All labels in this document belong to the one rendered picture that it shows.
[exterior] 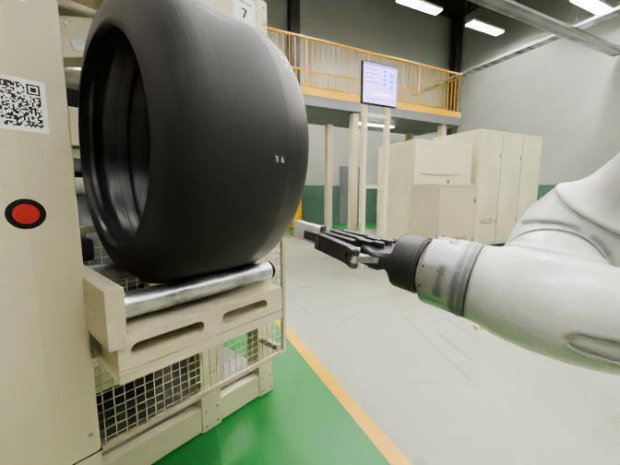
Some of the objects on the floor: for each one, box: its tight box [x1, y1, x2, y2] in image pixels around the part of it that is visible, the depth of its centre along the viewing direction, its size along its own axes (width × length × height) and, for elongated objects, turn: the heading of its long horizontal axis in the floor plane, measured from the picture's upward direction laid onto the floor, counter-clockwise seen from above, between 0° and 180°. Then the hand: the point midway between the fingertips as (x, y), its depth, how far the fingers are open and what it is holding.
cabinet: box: [410, 184, 478, 243], centre depth 498 cm, size 90×56×125 cm
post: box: [0, 0, 102, 465], centre depth 47 cm, size 13×13×250 cm
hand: (310, 232), depth 52 cm, fingers closed
